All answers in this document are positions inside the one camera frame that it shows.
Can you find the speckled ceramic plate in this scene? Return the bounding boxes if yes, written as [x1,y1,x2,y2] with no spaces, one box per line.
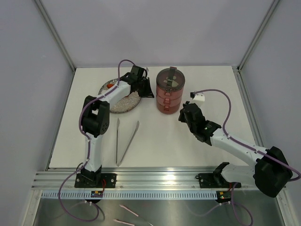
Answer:
[98,79,141,113]

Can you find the metal tongs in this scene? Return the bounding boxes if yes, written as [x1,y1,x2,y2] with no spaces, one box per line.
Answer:
[116,117,140,167]

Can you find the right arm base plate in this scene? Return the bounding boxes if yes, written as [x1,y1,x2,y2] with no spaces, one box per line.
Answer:
[195,173,235,188]

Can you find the pink stick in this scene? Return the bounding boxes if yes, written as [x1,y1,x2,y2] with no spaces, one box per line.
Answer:
[119,204,139,217]
[113,219,135,226]

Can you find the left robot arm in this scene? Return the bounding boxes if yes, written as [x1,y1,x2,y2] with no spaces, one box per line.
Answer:
[79,73,154,187]

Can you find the dark red lunch container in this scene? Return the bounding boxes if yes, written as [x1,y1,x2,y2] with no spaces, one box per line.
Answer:
[156,103,181,114]

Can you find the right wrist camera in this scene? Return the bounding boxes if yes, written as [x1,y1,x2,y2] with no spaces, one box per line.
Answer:
[190,92,205,108]

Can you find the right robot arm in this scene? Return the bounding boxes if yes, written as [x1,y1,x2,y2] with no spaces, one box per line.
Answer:
[178,101,293,198]

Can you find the aluminium post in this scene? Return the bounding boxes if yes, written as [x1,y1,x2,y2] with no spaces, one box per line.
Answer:
[237,0,282,73]
[33,0,76,73]

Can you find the pink stick lower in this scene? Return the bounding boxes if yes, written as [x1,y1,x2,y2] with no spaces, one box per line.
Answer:
[113,219,135,226]

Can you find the aluminium front rail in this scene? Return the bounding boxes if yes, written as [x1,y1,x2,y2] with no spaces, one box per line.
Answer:
[30,167,287,191]

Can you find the right aluminium post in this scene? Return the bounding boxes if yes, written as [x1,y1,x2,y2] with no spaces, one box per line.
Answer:
[237,0,282,73]

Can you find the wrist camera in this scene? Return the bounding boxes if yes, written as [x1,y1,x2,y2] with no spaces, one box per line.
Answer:
[130,65,148,79]
[190,92,205,108]

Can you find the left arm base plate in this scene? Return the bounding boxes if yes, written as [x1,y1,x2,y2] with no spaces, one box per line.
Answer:
[74,173,117,188]

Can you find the pink stick upper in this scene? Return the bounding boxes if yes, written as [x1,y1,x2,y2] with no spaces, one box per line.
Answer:
[119,204,139,217]

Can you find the left aluminium post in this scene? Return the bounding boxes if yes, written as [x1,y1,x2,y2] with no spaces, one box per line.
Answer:
[33,0,76,73]

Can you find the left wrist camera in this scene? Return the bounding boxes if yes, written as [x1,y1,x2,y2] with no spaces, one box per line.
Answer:
[130,65,148,79]

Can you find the grey glass pot lid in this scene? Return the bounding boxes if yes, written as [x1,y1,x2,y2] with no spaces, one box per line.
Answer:
[156,67,185,91]

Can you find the pink lunch container with handle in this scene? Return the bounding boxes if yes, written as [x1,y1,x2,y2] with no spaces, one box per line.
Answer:
[156,86,184,99]

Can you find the white slotted cable duct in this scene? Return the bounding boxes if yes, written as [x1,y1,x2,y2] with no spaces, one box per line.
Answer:
[41,190,217,200]

